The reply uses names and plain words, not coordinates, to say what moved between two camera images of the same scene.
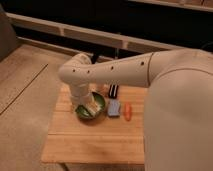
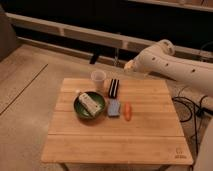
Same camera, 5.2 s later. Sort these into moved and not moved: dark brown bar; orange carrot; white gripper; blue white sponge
Moved: white gripper
Not moved: dark brown bar; blue white sponge; orange carrot
